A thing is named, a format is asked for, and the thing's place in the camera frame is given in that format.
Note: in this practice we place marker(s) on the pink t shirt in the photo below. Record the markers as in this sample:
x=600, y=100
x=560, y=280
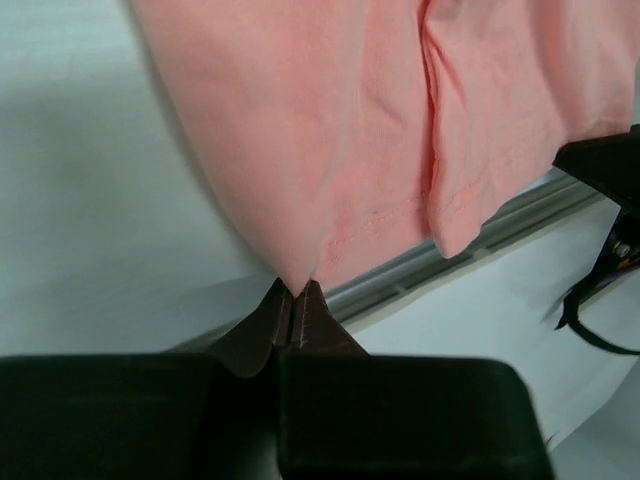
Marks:
x=337, y=135

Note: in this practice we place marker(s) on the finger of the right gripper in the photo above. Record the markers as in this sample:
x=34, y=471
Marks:
x=610, y=165

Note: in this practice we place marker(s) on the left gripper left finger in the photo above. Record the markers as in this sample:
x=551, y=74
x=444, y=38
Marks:
x=245, y=349

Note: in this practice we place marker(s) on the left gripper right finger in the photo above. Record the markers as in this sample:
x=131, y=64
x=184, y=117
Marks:
x=313, y=330

